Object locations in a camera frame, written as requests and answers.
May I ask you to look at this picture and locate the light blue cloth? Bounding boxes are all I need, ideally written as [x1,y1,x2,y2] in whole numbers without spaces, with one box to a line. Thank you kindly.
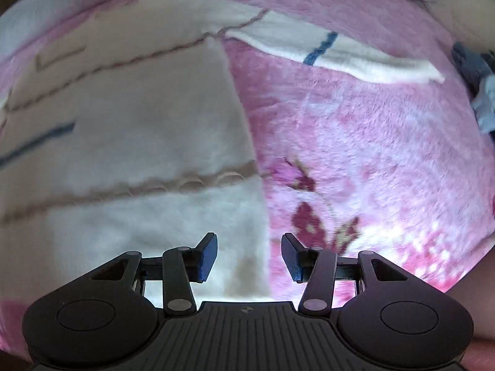
[470,77,495,137]

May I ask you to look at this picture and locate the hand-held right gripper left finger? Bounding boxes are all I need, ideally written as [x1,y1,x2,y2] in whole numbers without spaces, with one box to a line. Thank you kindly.
[90,232,218,318]

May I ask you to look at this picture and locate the pink floral blanket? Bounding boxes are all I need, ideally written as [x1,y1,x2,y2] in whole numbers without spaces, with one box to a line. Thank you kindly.
[0,0,495,360]

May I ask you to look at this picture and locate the cream bed headboard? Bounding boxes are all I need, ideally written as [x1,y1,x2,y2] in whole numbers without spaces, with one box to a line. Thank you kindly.
[429,0,495,53]

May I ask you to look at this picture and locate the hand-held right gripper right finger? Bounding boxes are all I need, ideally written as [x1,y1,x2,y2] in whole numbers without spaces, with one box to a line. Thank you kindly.
[282,233,409,316]

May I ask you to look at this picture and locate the blue jeans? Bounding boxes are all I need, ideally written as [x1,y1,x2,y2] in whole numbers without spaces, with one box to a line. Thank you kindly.
[452,42,495,94]

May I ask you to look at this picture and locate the white fluffy towel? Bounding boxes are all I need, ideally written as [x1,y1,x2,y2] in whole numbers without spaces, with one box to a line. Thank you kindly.
[0,0,446,303]

